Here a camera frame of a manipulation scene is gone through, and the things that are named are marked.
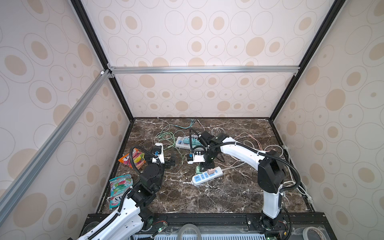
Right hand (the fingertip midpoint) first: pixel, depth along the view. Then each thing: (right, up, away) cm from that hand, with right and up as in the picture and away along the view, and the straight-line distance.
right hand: (201, 165), depth 85 cm
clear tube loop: (-6, -24, -16) cm, 30 cm away
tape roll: (+49, -27, -15) cm, 58 cm away
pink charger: (+6, -3, 0) cm, 7 cm away
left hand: (-17, +13, -13) cm, 25 cm away
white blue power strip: (+2, -7, +2) cm, 8 cm away
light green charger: (-2, -1, -4) cm, 5 cm away
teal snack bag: (-46, -11, -2) cm, 48 cm away
